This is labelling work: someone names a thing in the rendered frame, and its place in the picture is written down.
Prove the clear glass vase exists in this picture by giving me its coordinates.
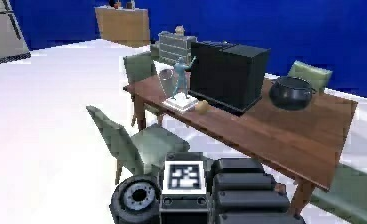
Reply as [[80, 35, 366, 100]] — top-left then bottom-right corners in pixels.
[[158, 68, 177, 98]]

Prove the blue figure statue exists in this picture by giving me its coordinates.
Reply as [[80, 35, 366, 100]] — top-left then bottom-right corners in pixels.
[[163, 55, 203, 112]]

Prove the brown wooden table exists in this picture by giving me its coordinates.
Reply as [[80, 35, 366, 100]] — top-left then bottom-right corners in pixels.
[[123, 71, 359, 218]]

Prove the black box appliance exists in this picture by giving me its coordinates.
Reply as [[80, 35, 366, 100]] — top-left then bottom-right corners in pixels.
[[188, 40, 271, 117]]

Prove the black round pot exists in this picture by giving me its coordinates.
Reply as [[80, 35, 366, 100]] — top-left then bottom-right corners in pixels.
[[268, 75, 317, 112]]

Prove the green chair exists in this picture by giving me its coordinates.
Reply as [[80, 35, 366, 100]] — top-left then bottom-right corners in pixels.
[[287, 60, 334, 96], [309, 163, 367, 224], [122, 51, 165, 128], [85, 105, 191, 185]]

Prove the tan wooden cupboard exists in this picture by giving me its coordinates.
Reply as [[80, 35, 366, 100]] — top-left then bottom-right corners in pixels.
[[94, 5, 151, 48]]

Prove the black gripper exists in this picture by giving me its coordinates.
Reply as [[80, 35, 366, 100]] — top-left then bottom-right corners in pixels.
[[109, 174, 162, 224]]

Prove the tan round potato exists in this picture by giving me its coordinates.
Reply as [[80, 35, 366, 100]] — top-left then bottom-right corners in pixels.
[[194, 101, 210, 115]]

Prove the grey chest of drawers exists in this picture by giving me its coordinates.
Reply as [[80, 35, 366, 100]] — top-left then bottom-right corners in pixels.
[[156, 30, 198, 67]]

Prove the grey fridge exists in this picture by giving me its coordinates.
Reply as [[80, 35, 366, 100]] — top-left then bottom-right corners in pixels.
[[0, 0, 32, 66]]

